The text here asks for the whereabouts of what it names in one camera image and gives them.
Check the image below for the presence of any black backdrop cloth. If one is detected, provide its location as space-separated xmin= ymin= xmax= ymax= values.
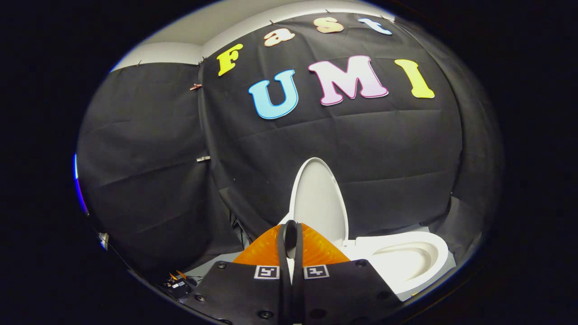
xmin=76 ymin=13 xmax=504 ymax=276

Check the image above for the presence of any dark device with orange wires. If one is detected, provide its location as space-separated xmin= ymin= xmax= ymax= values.
xmin=163 ymin=270 xmax=197 ymax=301

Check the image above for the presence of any white toilet lid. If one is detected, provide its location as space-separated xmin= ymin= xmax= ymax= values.
xmin=288 ymin=157 xmax=350 ymax=250

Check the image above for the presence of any black round lid pull tab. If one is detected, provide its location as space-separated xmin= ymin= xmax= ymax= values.
xmin=284 ymin=221 xmax=298 ymax=248

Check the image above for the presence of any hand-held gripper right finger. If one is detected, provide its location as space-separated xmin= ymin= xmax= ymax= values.
xmin=291 ymin=221 xmax=402 ymax=325

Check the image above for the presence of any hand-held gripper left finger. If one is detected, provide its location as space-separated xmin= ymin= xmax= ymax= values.
xmin=194 ymin=221 xmax=292 ymax=325

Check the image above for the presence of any white toilet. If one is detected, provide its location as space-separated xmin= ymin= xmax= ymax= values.
xmin=278 ymin=212 xmax=457 ymax=302

